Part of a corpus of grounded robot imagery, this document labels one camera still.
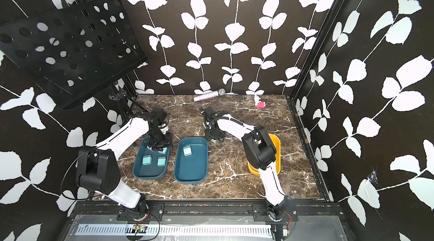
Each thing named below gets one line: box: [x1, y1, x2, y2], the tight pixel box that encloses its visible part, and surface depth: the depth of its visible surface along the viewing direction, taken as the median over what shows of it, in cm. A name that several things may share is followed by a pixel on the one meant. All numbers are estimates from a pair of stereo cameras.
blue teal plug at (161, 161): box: [157, 156, 167, 167], surface depth 88 cm
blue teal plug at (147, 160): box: [142, 154, 153, 166], surface depth 89 cm
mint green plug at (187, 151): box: [182, 145, 193, 157], surface depth 93 cm
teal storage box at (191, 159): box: [173, 136, 208, 184], surface depth 90 cm
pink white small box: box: [254, 101, 267, 109], surface depth 117 cm
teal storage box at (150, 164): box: [132, 135, 171, 180], surface depth 88 cm
